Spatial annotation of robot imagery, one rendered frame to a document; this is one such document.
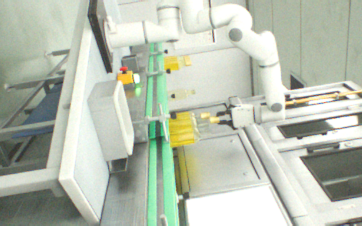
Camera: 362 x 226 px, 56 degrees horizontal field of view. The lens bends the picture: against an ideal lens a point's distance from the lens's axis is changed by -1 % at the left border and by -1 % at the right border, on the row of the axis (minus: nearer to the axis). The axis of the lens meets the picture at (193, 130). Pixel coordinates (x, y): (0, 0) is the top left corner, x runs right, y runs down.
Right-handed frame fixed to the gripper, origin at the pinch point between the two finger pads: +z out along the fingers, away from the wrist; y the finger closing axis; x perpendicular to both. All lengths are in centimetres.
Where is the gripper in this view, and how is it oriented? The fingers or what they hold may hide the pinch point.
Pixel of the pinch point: (221, 118)
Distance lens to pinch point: 159.4
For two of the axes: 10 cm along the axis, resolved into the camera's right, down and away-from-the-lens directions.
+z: -9.7, 0.9, 2.3
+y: -1.8, -8.9, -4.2
